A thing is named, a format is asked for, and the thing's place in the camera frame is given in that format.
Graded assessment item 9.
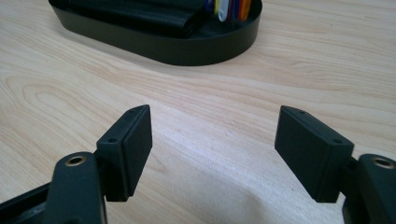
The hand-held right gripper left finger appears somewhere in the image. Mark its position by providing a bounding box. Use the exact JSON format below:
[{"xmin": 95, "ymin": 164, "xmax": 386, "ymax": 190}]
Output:
[{"xmin": 95, "ymin": 104, "xmax": 154, "ymax": 203}]

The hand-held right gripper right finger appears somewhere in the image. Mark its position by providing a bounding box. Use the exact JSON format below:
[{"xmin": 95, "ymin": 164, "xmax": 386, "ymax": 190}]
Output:
[{"xmin": 274, "ymin": 105, "xmax": 356, "ymax": 204}]

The black oval tray with hook bar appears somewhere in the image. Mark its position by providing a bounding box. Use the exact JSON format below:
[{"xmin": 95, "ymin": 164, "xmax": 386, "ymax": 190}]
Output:
[{"xmin": 48, "ymin": 0, "xmax": 263, "ymax": 67}]

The key ring with coloured tags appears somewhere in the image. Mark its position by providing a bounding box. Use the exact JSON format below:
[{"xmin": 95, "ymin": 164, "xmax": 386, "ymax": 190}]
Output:
[{"xmin": 204, "ymin": 0, "xmax": 253, "ymax": 23}]

